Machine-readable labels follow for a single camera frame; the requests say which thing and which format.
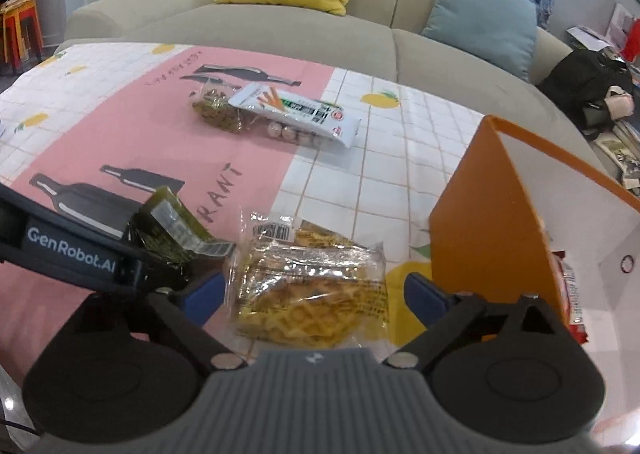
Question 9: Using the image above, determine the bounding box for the beige fabric sofa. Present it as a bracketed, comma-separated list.
[62, 0, 613, 174]

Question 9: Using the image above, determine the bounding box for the white carrot stick snack pack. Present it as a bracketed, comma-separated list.
[229, 82, 362, 150]

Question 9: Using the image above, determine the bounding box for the clear bag of brown nuts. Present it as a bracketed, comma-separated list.
[190, 84, 256, 134]

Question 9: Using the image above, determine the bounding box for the red snack bag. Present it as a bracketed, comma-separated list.
[551, 250, 588, 346]

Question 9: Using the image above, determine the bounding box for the black bag on sofa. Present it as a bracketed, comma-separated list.
[537, 49, 638, 139]

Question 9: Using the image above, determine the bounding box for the dark seaweed snack packet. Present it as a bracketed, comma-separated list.
[122, 186, 235, 264]

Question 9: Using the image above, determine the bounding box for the light blue cushion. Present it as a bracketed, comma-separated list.
[422, 0, 538, 80]

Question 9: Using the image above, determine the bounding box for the orange white storage box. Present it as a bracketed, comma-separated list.
[428, 116, 639, 446]

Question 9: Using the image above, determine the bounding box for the clear bag of waffle cookies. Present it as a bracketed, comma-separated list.
[224, 211, 390, 349]

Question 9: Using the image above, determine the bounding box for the clear pack of round candies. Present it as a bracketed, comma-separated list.
[260, 120, 330, 150]

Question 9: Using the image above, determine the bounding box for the red orange stool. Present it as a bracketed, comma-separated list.
[1, 0, 44, 75]

